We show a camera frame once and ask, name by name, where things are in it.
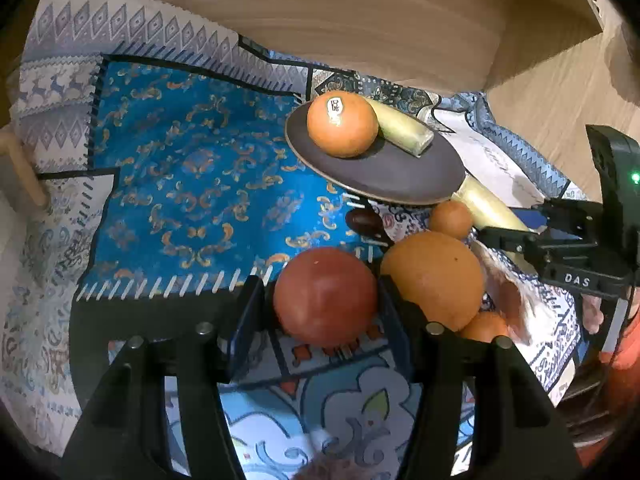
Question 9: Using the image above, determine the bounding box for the orange with sticker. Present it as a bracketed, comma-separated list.
[306, 91, 379, 159]

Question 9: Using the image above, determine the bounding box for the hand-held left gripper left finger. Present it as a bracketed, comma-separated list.
[60, 275, 276, 480]

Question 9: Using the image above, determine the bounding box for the small tangerine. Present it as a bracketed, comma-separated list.
[457, 311, 511, 345]
[428, 200, 474, 241]

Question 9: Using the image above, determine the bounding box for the dark round plate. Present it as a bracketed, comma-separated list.
[284, 100, 467, 206]

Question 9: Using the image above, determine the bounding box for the large orange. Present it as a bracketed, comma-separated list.
[380, 231, 486, 333]

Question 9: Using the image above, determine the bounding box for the red apple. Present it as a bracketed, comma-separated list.
[273, 247, 379, 349]

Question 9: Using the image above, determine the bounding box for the short pale banana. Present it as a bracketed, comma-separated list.
[365, 98, 435, 156]

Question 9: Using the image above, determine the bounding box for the wooden stick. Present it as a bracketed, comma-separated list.
[0, 127, 51, 209]

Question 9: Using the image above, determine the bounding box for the blue patterned blanket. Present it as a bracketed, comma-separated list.
[0, 0, 596, 480]

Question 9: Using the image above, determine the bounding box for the dark brown plum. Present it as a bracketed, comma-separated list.
[345, 208, 387, 237]

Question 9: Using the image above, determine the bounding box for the long pale banana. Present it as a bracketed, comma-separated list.
[456, 176, 532, 234]

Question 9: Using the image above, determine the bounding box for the person's right forearm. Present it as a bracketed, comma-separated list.
[597, 305, 640, 466]

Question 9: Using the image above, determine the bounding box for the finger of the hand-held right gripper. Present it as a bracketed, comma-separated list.
[477, 226, 548, 266]
[510, 200, 556, 233]

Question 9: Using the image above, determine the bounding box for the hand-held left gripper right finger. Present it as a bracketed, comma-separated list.
[379, 275, 584, 480]

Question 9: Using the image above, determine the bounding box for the person's right hand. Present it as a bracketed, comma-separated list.
[582, 294, 607, 335]

